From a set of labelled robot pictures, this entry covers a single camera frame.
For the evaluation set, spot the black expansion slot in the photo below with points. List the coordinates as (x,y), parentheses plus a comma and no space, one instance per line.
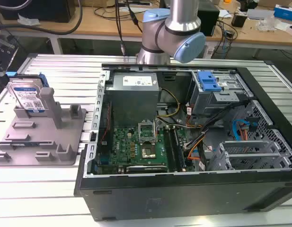
(147,168)

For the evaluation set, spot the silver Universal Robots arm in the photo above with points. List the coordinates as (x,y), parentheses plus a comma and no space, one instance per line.
(174,30)

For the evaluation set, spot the CPU socket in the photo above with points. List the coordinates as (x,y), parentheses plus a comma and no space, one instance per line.
(148,152)

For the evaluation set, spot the grey metal drive cage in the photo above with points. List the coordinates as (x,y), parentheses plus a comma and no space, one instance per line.
(216,94)

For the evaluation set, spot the hard disk in blue carrier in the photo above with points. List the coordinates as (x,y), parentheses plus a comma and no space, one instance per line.
(26,94)

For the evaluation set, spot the grey metal disk bay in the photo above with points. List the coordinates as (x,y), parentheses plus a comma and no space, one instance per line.
(245,153)

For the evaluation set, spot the grey plastic parts rack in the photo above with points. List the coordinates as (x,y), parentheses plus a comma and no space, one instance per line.
(41,142)

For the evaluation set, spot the blue plastic drive latch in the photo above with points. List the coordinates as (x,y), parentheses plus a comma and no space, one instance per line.
(208,81)

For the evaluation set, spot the grey power supply unit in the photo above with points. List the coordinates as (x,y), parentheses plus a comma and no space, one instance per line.
(132,94)

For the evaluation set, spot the blue white cardboard box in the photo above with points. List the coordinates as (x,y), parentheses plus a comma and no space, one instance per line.
(285,13)

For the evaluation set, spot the green Dell motherboard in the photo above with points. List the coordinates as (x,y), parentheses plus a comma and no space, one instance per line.
(136,151)

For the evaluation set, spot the locking lever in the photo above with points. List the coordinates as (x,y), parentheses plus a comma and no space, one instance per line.
(157,132)

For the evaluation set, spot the wooden desk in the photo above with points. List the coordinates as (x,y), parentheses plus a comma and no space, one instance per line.
(112,26)

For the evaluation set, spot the black open PC case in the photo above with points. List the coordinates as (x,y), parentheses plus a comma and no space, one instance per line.
(183,194)

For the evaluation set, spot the black box on desk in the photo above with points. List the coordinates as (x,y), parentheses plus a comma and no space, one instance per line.
(34,9)

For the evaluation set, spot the RAM slot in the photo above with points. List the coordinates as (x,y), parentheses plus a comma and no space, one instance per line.
(178,147)
(170,149)

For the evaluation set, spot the small black cube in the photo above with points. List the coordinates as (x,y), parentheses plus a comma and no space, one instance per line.
(239,20)

